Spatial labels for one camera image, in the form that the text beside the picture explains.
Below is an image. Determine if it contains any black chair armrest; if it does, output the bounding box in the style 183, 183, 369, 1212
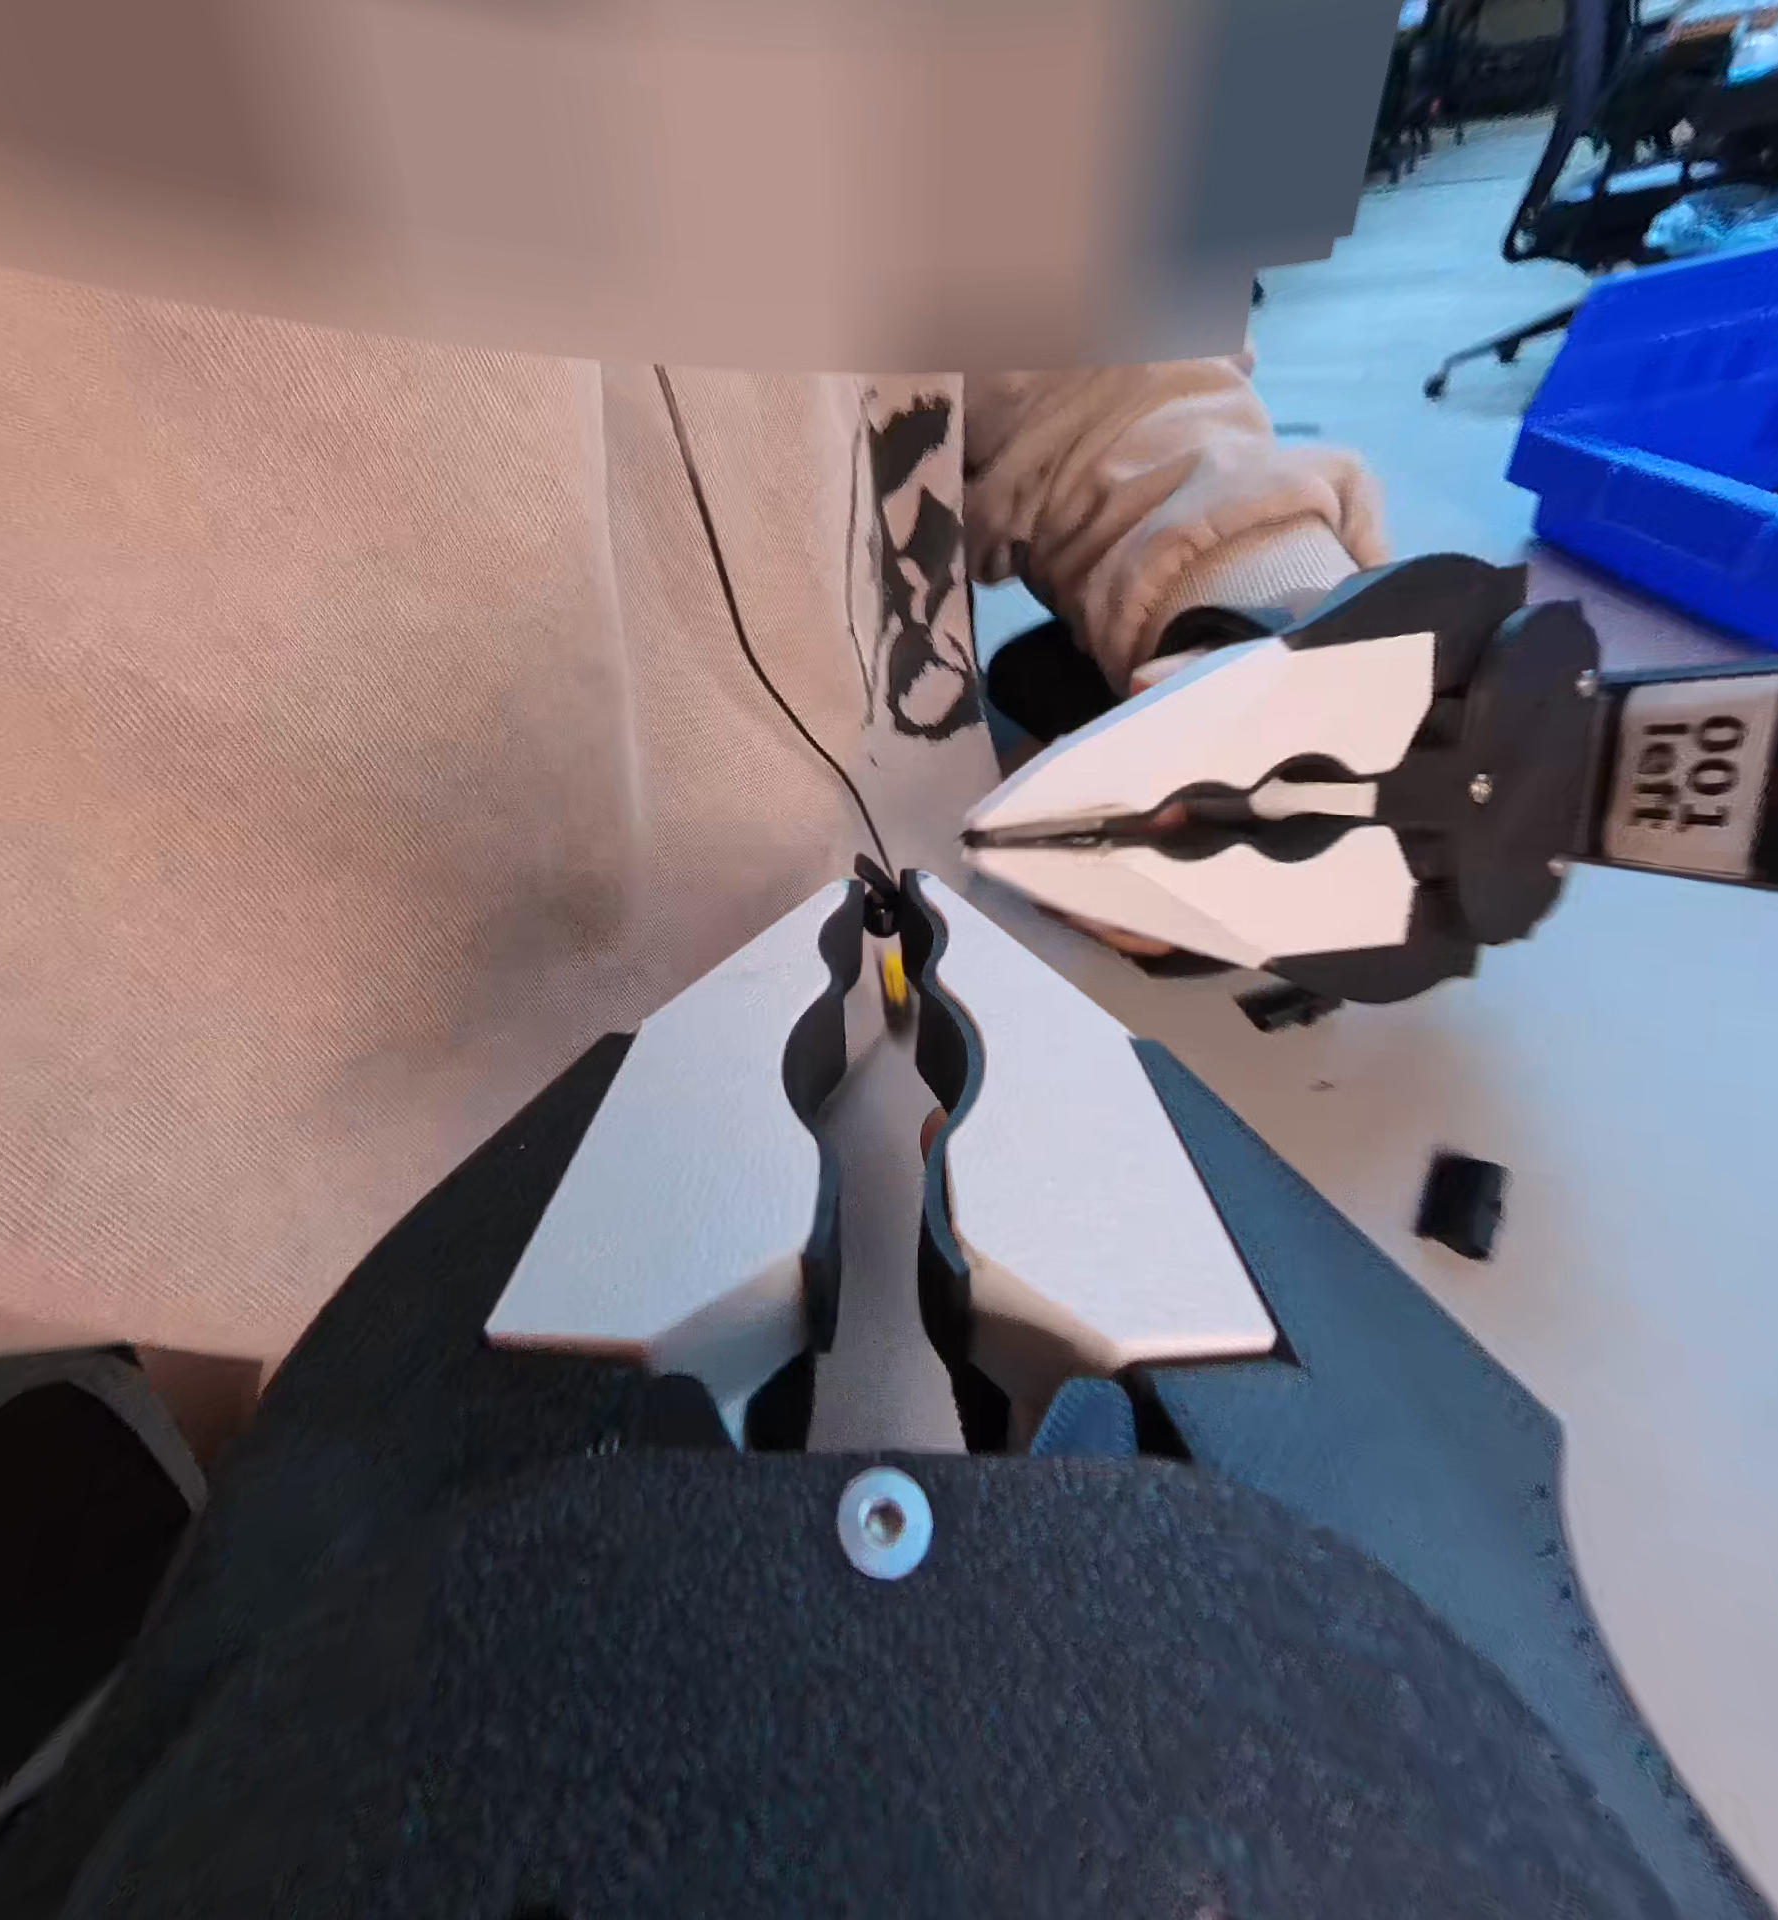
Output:
984, 619, 1147, 745

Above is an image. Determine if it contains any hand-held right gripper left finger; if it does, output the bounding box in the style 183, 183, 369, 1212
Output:
483, 873, 873, 1450

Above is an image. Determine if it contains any blue bin with tag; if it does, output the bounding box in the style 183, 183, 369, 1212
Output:
1507, 225, 1778, 654

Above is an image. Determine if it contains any thin black cord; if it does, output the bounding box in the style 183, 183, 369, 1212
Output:
653, 366, 898, 887

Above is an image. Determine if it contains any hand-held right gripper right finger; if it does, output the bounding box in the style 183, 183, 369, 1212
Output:
898, 872, 1281, 1450

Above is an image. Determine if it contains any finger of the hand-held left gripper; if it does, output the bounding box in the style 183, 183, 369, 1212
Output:
960, 822, 1422, 973
960, 630, 1440, 843

